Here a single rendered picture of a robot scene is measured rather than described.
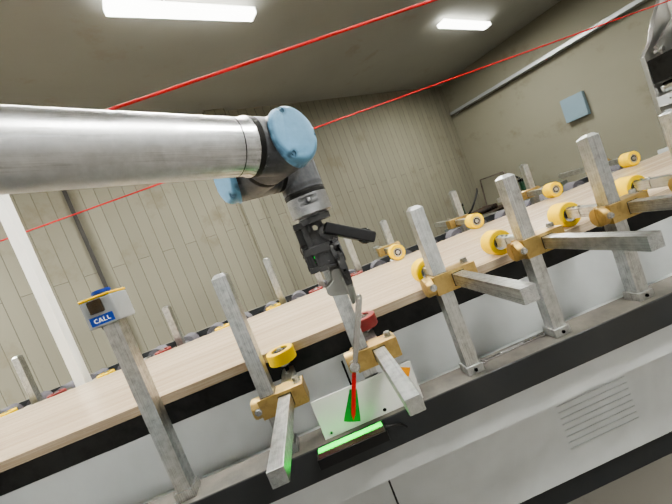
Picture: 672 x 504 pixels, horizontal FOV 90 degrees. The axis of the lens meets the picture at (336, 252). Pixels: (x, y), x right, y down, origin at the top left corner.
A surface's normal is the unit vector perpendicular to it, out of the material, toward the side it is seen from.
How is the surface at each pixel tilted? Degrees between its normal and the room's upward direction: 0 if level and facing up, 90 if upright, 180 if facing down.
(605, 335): 90
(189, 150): 116
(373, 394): 90
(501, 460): 90
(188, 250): 90
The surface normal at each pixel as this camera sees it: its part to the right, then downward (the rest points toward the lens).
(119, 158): 0.66, 0.43
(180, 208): 0.52, -0.14
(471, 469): 0.10, 0.04
